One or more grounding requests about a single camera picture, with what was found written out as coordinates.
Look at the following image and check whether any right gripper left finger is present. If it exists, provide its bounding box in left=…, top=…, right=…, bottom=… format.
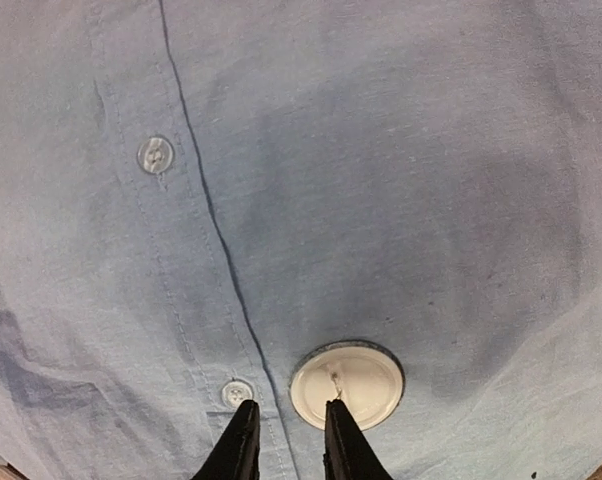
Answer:
left=192, top=400, right=260, bottom=480

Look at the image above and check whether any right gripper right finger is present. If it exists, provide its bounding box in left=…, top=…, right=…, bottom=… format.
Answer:
left=323, top=399, right=392, bottom=480

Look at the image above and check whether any light blue shirt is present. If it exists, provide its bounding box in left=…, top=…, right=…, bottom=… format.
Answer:
left=0, top=1, right=602, bottom=479

